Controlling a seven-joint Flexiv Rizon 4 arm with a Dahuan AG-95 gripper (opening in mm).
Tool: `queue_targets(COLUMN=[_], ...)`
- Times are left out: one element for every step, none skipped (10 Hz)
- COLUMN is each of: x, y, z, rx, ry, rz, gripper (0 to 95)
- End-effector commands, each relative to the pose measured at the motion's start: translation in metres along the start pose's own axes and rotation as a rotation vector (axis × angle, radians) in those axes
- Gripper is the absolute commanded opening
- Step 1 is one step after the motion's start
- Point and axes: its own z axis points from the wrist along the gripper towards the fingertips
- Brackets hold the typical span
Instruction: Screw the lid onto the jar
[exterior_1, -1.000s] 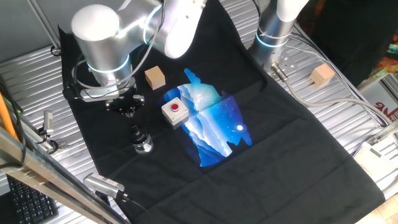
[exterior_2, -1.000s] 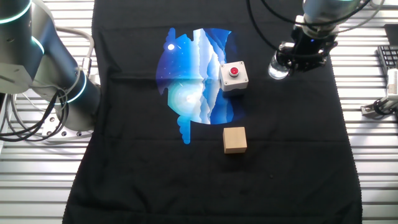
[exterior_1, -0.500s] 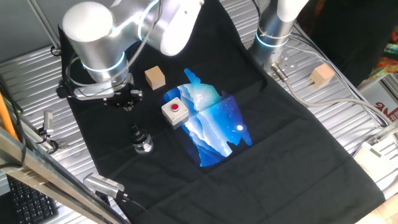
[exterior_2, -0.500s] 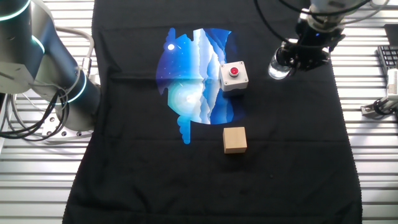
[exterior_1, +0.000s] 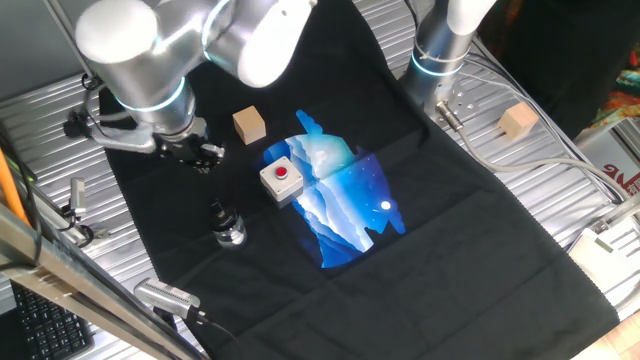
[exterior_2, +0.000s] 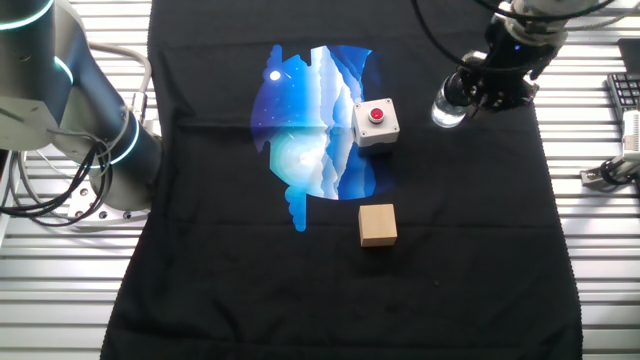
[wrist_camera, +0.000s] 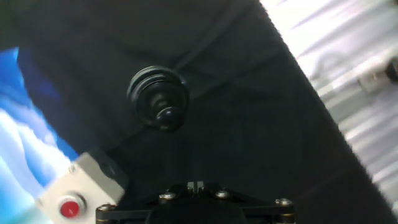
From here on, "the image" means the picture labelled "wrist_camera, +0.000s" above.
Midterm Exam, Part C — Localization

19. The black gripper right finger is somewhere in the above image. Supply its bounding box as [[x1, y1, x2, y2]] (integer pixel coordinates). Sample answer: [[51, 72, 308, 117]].
[[197, 182, 296, 224]]

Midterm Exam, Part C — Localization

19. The black jar lid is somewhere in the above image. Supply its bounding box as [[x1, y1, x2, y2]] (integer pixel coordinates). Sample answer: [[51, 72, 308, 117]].
[[126, 65, 191, 133]]

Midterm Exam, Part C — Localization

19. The grey box with red button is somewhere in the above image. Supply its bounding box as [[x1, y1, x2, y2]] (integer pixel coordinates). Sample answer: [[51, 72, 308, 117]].
[[35, 148, 130, 224]]

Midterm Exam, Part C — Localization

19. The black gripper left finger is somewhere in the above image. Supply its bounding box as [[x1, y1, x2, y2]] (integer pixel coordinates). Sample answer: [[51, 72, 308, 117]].
[[95, 182, 195, 224]]

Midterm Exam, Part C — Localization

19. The black cloth with blue print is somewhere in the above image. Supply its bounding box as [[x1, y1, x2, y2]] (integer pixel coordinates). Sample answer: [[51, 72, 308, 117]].
[[0, 0, 398, 224]]

